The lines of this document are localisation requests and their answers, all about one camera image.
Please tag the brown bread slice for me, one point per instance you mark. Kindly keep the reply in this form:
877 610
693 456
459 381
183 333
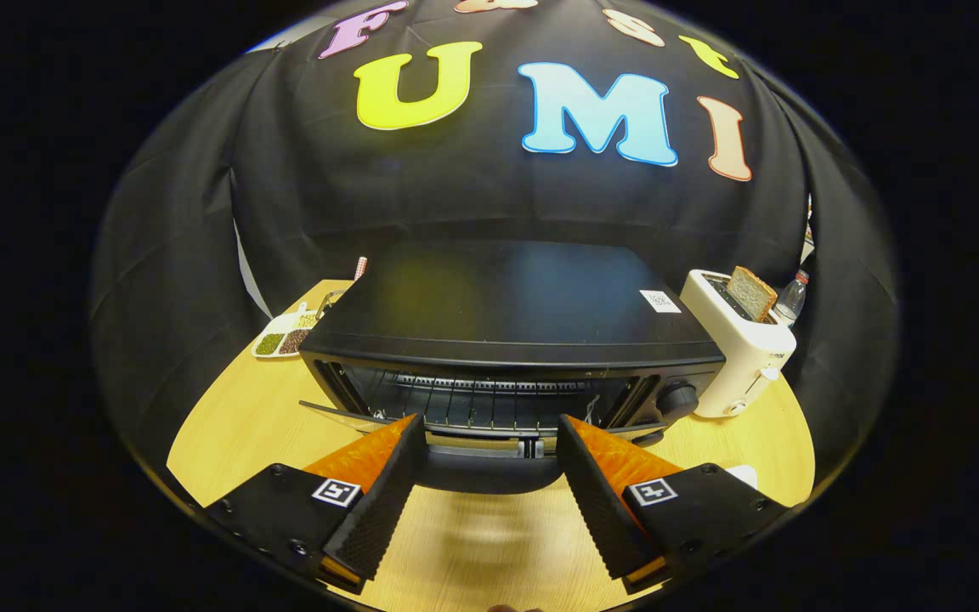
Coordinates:
751 293

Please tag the white divided dish of beans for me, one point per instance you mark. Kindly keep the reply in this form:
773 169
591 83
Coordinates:
273 344

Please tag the white square plate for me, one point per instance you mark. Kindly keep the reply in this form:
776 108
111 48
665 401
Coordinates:
743 476

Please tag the black toaster oven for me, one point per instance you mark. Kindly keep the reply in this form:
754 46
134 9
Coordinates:
506 297

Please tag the clear glass cup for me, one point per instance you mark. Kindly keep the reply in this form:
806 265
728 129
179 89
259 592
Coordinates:
330 302

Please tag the clear plastic water bottle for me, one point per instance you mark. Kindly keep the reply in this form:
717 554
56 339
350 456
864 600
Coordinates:
791 299

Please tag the pink checkered straw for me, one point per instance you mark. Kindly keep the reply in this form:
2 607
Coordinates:
360 269

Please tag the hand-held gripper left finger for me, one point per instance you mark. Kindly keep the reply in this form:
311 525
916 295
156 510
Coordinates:
387 501

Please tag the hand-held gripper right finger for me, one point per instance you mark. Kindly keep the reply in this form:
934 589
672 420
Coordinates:
596 501

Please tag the white pop-up toaster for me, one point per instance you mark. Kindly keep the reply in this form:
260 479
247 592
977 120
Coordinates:
744 365

